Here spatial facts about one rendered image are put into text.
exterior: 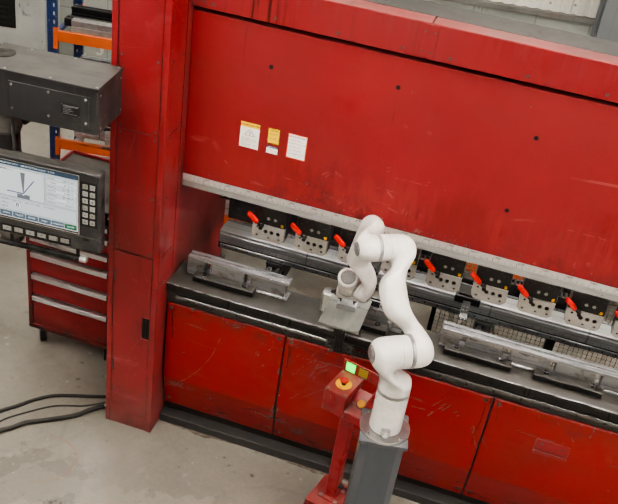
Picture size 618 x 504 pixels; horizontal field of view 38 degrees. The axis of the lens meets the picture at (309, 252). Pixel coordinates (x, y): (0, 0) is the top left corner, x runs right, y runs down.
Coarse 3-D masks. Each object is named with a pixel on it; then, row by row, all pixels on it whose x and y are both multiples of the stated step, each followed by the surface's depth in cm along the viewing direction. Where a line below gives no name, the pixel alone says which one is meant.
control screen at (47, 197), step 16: (0, 160) 350; (0, 176) 354; (16, 176) 353; (32, 176) 351; (48, 176) 349; (64, 176) 348; (0, 192) 358; (16, 192) 356; (32, 192) 355; (48, 192) 353; (64, 192) 352; (0, 208) 362; (16, 208) 360; (32, 208) 359; (48, 208) 357; (64, 208) 356; (48, 224) 361; (64, 224) 360
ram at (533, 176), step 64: (192, 64) 370; (256, 64) 362; (320, 64) 354; (384, 64) 346; (448, 64) 343; (192, 128) 385; (320, 128) 367; (384, 128) 359; (448, 128) 351; (512, 128) 344; (576, 128) 337; (320, 192) 382; (384, 192) 373; (448, 192) 365; (512, 192) 357; (576, 192) 349; (512, 256) 370; (576, 256) 362
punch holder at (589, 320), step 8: (576, 296) 371; (584, 296) 370; (592, 296) 369; (576, 304) 373; (584, 304) 371; (592, 304) 370; (600, 304) 369; (608, 304) 368; (568, 312) 375; (584, 312) 373; (592, 312) 372; (568, 320) 378; (576, 320) 376; (584, 320) 375; (592, 320) 374; (600, 320) 373; (584, 328) 377; (592, 328) 376
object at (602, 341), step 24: (240, 240) 440; (264, 240) 438; (288, 240) 441; (288, 264) 439; (312, 264) 434; (336, 264) 431; (408, 288) 425; (432, 288) 422; (456, 312) 424; (480, 312) 420; (504, 312) 416; (552, 336) 415; (576, 336) 412; (600, 336) 408
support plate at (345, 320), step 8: (336, 296) 403; (328, 304) 397; (336, 304) 398; (360, 304) 400; (368, 304) 401; (328, 312) 392; (336, 312) 393; (344, 312) 394; (352, 312) 394; (360, 312) 395; (320, 320) 386; (328, 320) 387; (336, 320) 388; (344, 320) 389; (352, 320) 389; (360, 320) 390; (336, 328) 384; (344, 328) 384; (352, 328) 385; (360, 328) 387
